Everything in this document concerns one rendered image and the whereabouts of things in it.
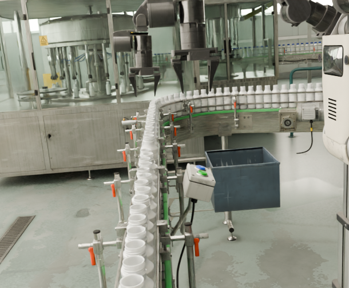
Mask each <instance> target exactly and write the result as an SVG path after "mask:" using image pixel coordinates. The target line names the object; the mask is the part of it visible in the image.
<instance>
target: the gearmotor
mask: <svg viewBox="0 0 349 288"><path fill-rule="evenodd" d="M296 121H299V122H310V123H311V139H312V141H311V146H310V148H309V149H308V150H307V151H309V150H310V149H311V147H312V144H313V137H312V123H313V121H324V104H323V103H315V102H314V103H298V104H296V109H295V108H294V109H280V110H279V131H281V132H282V133H284V132H285V131H296V128H297V127H296ZM307 151H304V152H301V153H305V152H307ZM301 153H297V154H301Z"/></svg>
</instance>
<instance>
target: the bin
mask: <svg viewBox="0 0 349 288"><path fill-rule="evenodd" d="M198 159H205V160H206V168H209V169H210V170H211V172H212V175H213V177H214V179H215V182H216V183H215V186H214V189H213V193H212V196H211V202H212V205H213V209H208V210H195V211H194V212H199V211H213V210H214V211H215V213H218V212H226V211H239V210H252V209H266V208H273V207H280V162H279V161H278V160H277V159H276V158H275V157H274V156H273V155H272V154H271V153H270V152H269V151H268V150H267V149H266V148H265V147H264V146H262V147H248V148H240V149H226V150H213V151H205V157H199V158H185V159H178V161H190V160H198Z"/></svg>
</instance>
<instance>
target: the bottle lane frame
mask: <svg viewBox="0 0 349 288"><path fill-rule="evenodd" d="M162 165H163V166H165V168H166V160H165V158H162ZM167 170H168V169H167ZM168 206H169V201H168V191H167V193H164V194H163V211H164V219H163V220H167V221H168V225H169V215H168ZM169 208H170V206H169ZM166 247H170V253H172V251H171V250H172V249H171V244H170V245H167V246H166ZM164 262H165V263H163V264H164V265H165V271H164V273H165V280H164V281H165V288H172V275H173V271H172V257H171V258H170V260H167V261H164Z"/></svg>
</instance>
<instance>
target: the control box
mask: <svg viewBox="0 0 349 288"><path fill-rule="evenodd" d="M196 166H197V165H193V164H191V163H188V164H187V168H186V171H185V174H184V178H183V189H184V195H185V197H189V201H188V206H187V208H186V209H185V211H184V213H183V214H182V216H181V218H180V219H179V221H178V222H177V224H176V225H175V227H174V229H173V230H172V227H170V232H171V233H170V236H174V235H175V234H176V232H177V230H178V229H179V227H180V226H181V224H182V222H183V221H184V219H185V217H186V216H187V215H188V213H189V211H190V210H191V208H192V216H191V223H192V222H193V216H194V211H195V203H197V200H200V201H204V202H210V200H211V196H212V193H213V189H214V186H215V183H216V182H215V179H214V177H213V175H212V172H211V170H210V169H209V168H205V170H202V169H198V168H197V167H196ZM199 170H202V171H205V172H207V175H201V174H199V173H198V171H199ZM192 203H193V206H192ZM184 249H185V243H184V245H183V249H182V251H181V254H180V258H179V262H178V265H177V272H176V287H177V288H179V268H180V263H181V259H182V256H183V252H184Z"/></svg>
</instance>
